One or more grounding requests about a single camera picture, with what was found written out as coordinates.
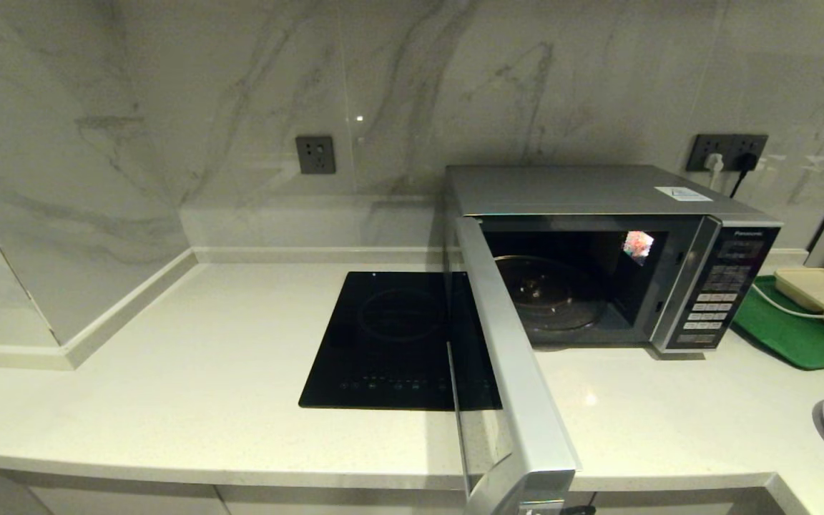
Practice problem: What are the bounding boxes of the grey double wall socket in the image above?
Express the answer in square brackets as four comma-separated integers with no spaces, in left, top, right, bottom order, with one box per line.
[687,134,769,172]

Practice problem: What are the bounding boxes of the beige lidded container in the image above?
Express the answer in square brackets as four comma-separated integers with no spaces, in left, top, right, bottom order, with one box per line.
[774,268,824,340]

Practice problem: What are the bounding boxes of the black glass microwave door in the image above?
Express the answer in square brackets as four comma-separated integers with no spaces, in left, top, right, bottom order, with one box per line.
[446,217,599,515]

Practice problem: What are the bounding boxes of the silver Panasonic microwave oven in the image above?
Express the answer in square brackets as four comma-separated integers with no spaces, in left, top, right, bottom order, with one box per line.
[445,165,783,353]

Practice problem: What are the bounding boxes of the grey single wall socket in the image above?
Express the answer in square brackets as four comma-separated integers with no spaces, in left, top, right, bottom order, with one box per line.
[296,136,336,176]

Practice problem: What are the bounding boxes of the black induction cooktop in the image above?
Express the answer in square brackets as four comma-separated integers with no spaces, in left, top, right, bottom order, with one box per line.
[299,272,503,411]

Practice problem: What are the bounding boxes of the grey cabinet door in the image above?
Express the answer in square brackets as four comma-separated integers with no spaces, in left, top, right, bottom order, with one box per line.
[584,488,792,515]

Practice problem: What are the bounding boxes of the white paper sheet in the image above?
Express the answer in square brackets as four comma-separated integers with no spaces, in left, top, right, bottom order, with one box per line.
[655,187,714,202]

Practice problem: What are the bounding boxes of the white power cord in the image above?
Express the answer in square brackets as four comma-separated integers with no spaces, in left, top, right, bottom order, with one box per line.
[752,283,824,353]

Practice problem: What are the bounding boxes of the green plastic tray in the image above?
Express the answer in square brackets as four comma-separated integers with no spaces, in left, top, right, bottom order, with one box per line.
[732,276,824,371]

